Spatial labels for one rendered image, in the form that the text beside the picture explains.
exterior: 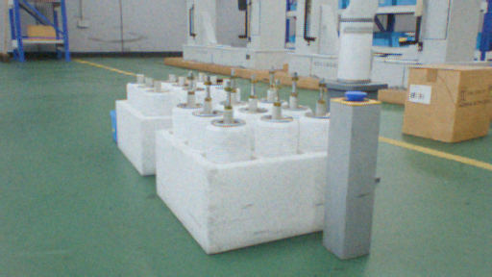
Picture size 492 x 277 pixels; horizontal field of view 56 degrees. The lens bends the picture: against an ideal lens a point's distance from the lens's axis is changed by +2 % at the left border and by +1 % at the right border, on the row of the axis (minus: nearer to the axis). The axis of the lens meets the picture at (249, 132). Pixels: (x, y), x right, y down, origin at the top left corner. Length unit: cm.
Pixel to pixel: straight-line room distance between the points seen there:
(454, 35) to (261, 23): 196
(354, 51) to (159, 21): 662
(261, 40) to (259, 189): 354
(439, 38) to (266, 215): 224
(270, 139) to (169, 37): 696
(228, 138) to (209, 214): 15
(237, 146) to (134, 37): 678
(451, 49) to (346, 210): 223
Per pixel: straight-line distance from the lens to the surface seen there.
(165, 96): 144
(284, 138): 97
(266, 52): 445
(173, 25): 791
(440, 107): 207
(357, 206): 93
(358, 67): 133
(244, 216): 95
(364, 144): 89
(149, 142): 141
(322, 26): 388
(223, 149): 92
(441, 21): 303
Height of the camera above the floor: 44
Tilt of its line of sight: 13 degrees down
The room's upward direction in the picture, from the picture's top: 1 degrees clockwise
